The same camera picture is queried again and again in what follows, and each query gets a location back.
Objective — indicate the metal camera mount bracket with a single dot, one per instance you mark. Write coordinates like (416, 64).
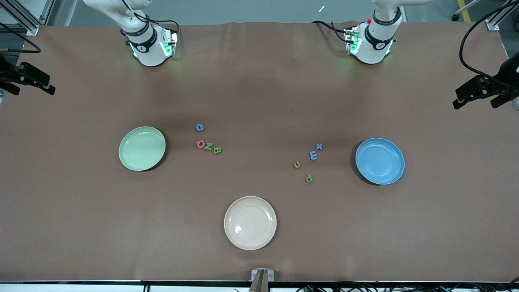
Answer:
(262, 284)

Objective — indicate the green foam letter B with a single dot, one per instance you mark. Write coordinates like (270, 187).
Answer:
(217, 150)

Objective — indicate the light green plate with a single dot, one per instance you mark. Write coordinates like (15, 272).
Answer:
(142, 148)

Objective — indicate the red foam letter Q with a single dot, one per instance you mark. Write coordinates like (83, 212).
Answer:
(198, 144)

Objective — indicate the metal leg with caster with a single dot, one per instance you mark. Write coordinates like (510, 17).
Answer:
(455, 17)

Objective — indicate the blue plate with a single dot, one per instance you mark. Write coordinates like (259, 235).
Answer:
(380, 161)

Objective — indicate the beige plate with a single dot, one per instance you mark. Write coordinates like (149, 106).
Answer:
(250, 223)

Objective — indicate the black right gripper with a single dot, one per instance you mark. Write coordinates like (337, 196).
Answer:
(5, 73)

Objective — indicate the green foam letter p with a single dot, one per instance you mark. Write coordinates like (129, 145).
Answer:
(309, 178)

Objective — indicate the aluminium frame profile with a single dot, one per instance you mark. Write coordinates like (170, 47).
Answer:
(48, 10)
(32, 29)
(492, 25)

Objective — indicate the brown table mat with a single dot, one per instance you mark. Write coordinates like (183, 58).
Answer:
(259, 101)

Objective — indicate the blue foam letter m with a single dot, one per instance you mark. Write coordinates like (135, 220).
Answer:
(313, 155)

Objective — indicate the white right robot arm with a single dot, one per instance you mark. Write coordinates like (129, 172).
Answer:
(150, 52)

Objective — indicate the table edge rail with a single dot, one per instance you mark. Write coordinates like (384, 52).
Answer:
(81, 288)

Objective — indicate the green foam letter N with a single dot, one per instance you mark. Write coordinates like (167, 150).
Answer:
(208, 146)

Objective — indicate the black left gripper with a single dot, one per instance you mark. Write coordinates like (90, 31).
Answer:
(507, 76)

